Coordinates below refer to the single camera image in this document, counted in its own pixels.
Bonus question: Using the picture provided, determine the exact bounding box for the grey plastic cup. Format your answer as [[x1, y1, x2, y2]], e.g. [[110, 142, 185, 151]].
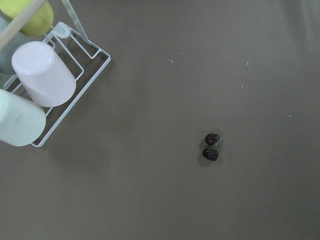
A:
[[0, 31, 29, 75]]

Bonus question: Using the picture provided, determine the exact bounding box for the wooden rack handle bar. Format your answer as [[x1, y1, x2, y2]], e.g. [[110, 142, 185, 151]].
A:
[[0, 0, 46, 50]]

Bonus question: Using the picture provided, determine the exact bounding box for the dark cherry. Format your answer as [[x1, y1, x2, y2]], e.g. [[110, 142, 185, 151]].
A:
[[204, 133, 221, 146], [202, 148, 219, 162]]

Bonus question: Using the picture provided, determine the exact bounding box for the white wire cup rack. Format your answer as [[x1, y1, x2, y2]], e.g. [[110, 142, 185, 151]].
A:
[[0, 0, 101, 147]]

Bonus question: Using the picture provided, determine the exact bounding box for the dark cherry lower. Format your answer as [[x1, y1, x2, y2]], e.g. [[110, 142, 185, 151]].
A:
[[202, 148, 219, 162]]

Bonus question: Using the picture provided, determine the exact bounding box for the yellow green plastic cup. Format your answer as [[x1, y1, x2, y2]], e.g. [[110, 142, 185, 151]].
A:
[[0, 0, 54, 37]]

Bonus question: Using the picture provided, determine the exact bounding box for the pink plastic cup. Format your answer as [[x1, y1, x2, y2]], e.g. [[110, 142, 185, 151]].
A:
[[11, 41, 76, 108]]

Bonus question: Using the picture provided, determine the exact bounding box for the pale mint plastic cup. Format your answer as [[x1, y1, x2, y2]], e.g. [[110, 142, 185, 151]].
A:
[[0, 89, 46, 147]]

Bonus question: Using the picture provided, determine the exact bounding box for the dark cherry upper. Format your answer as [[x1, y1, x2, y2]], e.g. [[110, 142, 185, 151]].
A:
[[204, 133, 221, 146]]

